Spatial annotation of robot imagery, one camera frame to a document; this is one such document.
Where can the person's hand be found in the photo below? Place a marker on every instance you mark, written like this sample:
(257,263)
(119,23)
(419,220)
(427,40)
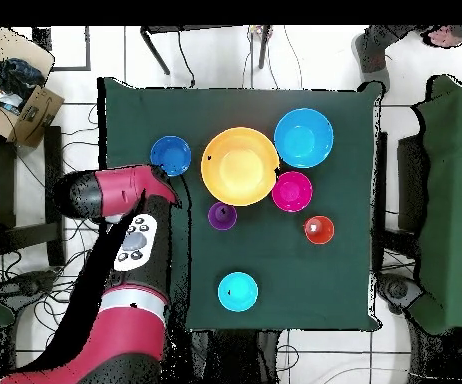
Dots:
(441,38)

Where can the large sky blue bowl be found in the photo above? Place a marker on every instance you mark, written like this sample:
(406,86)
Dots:
(304,138)

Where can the yellow bowl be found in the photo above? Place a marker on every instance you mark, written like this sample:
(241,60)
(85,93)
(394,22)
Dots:
(239,166)

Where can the purple cup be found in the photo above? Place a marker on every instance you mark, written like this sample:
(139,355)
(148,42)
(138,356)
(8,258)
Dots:
(223,218)

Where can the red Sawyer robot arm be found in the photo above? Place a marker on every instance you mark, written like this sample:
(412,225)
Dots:
(123,188)

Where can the person's leg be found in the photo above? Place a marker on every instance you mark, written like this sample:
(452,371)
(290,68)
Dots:
(373,48)

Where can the person's right foot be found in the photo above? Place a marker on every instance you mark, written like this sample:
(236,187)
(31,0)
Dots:
(375,80)

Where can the pink bowl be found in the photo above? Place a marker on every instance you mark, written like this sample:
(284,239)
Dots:
(292,192)

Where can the orange cup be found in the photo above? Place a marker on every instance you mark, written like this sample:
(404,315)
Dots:
(319,232)

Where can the dark green table cloth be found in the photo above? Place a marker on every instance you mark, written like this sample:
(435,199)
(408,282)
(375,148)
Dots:
(295,260)

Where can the dark blue bowl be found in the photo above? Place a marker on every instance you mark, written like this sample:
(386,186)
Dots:
(170,154)

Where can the small light blue bowl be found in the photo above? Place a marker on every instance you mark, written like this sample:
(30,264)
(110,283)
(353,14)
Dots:
(238,292)

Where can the black wooden bench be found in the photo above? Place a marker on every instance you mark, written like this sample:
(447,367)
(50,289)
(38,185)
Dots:
(53,160)

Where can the printed cardboard box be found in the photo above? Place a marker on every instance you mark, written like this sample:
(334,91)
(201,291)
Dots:
(35,116)

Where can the plain cardboard box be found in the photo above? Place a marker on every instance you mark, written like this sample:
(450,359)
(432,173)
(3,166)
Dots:
(19,48)

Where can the dark blue bag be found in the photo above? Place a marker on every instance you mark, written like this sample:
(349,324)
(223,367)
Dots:
(19,76)

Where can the black pedestal leg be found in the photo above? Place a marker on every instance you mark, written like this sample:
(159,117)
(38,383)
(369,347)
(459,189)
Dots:
(27,286)
(399,290)

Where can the black metal frame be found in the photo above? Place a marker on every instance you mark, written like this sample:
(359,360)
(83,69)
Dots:
(183,28)

